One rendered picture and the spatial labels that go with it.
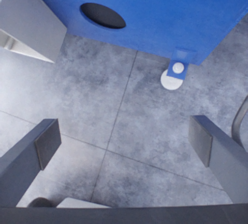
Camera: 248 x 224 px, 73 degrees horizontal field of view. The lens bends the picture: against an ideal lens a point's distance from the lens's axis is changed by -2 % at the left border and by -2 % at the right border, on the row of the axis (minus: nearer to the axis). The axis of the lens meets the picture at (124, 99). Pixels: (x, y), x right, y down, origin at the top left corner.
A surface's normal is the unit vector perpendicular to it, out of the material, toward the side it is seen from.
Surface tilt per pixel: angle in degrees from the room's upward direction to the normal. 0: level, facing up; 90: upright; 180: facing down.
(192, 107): 0
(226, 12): 90
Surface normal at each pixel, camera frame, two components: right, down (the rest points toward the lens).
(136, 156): -0.14, -0.11
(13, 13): 0.94, 0.29
